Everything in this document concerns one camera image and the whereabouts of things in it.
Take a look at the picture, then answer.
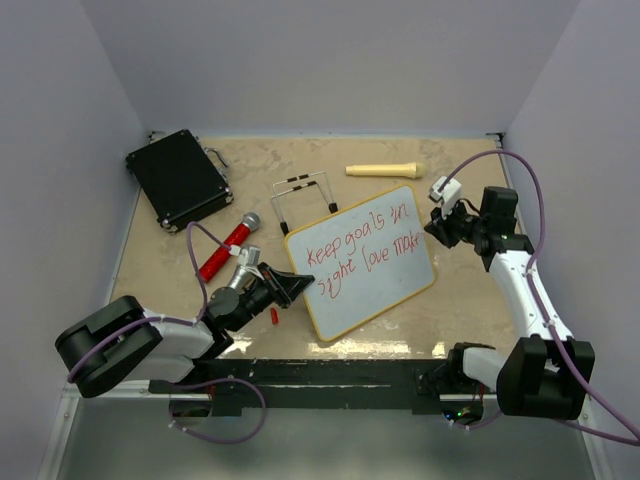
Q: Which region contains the cream toy microphone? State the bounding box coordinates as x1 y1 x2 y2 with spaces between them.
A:
345 162 427 179

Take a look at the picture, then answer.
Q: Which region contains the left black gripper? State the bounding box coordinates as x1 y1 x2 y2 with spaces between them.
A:
230 262 314 332

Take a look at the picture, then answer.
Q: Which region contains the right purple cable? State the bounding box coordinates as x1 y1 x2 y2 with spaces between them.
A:
439 149 640 447

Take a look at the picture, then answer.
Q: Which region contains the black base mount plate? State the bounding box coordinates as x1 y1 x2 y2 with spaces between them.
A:
149 359 479 416

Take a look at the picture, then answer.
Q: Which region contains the black carrying case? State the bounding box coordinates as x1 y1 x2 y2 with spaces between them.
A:
125 129 234 233

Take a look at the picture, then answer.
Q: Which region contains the yellow framed whiteboard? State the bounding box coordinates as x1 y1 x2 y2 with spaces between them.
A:
284 184 436 342

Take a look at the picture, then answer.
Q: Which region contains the silver toy microphone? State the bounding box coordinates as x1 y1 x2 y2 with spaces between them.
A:
227 264 254 291

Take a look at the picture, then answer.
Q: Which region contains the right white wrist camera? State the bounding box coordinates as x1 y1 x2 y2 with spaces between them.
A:
429 176 462 218

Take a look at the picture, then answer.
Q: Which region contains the red glitter toy microphone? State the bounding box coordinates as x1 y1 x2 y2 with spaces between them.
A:
197 211 263 284

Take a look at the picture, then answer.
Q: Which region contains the wire whiteboard stand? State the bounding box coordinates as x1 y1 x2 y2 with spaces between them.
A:
270 170 339 236

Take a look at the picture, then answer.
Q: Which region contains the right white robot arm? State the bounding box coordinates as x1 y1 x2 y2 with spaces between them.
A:
425 178 595 420

